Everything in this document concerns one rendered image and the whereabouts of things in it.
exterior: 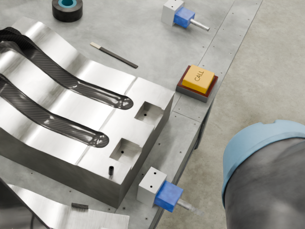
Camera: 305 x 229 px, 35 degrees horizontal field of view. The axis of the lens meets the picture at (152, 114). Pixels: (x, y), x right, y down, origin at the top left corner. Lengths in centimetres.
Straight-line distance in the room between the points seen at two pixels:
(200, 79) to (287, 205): 84
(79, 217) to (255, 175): 58
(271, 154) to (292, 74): 220
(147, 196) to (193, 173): 107
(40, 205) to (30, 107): 21
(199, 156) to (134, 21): 88
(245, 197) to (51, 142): 64
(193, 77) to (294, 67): 148
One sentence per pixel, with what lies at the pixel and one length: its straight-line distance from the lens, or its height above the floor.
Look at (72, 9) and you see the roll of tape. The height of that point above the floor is 84.
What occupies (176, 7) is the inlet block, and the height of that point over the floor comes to 85.
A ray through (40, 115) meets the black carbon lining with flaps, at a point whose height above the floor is 88.
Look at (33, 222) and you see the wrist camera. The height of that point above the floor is 149.
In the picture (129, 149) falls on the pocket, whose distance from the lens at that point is 95.
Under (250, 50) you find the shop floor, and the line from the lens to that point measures 258.
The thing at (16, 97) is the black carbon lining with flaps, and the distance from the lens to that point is 98.
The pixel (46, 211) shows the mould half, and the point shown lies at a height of 87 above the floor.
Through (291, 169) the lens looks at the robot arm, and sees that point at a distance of 32.
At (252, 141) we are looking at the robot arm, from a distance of 35.
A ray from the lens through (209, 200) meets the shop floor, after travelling 194.
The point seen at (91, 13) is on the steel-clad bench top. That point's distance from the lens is 133.
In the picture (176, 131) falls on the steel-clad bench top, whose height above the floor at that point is 80.
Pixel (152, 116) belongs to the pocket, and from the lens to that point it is 100.
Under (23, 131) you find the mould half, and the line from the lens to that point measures 94.
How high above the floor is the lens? 163
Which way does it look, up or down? 49 degrees down
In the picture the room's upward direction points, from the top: 10 degrees clockwise
